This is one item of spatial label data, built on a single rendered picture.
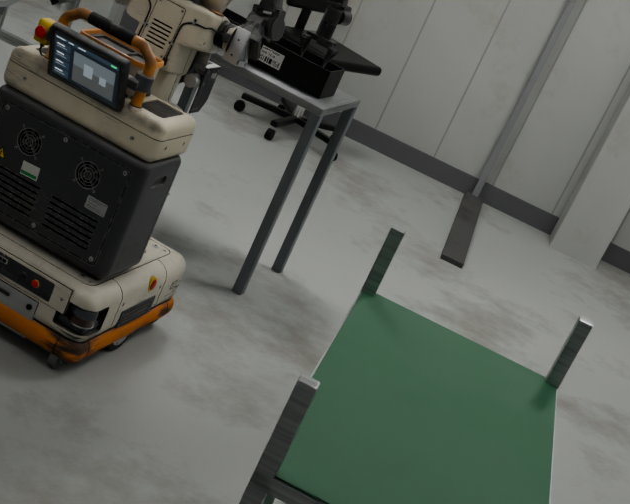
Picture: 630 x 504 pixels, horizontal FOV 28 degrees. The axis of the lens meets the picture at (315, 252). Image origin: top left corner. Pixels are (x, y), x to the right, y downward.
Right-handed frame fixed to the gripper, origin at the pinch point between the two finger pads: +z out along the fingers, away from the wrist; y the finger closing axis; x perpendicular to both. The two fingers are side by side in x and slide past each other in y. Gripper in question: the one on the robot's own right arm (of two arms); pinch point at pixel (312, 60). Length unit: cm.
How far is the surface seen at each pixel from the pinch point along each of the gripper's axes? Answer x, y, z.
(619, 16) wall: -340, -54, -47
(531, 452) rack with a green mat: 205, -130, 9
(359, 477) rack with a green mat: 247, -110, 10
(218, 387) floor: 57, -34, 99
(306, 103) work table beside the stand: -15.9, 0.4, 17.7
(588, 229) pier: -321, -96, 69
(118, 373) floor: 84, -10, 100
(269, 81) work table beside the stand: -15.7, 16.8, 16.9
